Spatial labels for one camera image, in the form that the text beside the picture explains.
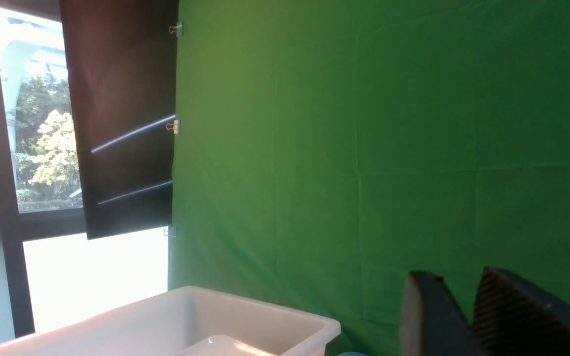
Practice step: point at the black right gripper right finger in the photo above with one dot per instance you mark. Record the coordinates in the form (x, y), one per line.
(515, 317)

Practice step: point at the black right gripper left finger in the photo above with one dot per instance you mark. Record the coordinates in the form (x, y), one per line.
(432, 322)

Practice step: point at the teal plastic bin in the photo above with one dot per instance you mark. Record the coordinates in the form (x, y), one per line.
(352, 354)

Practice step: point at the green backdrop cloth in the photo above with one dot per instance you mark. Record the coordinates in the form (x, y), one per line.
(328, 147)

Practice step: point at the large white plastic bin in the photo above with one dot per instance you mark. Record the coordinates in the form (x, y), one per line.
(188, 321)

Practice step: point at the silver binder clip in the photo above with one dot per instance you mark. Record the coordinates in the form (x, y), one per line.
(174, 126)

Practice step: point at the dark hanging panel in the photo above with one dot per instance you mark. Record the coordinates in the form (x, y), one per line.
(121, 59)

